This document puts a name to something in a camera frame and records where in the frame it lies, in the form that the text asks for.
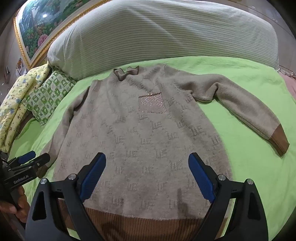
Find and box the gold framed floral painting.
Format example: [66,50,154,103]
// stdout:
[13,0,111,70]

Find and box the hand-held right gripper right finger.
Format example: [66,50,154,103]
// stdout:
[188,152,269,241]

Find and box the white striped quilt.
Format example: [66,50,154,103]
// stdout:
[47,0,280,80]

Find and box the beige patterned knit sweater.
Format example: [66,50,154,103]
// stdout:
[38,65,290,241]

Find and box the person's left hand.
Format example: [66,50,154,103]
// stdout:
[0,185,30,215]

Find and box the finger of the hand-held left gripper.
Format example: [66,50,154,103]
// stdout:
[22,153,51,172]
[17,151,36,164]

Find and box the green bed sheet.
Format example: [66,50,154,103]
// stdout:
[9,57,296,241]

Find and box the yellow printed blanket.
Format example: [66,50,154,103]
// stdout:
[0,63,51,153]

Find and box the green checked printed blanket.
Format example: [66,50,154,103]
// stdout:
[24,70,77,127]

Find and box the pink cloth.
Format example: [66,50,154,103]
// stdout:
[277,66,296,87]

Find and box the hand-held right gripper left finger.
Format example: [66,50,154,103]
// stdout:
[25,152,107,241]

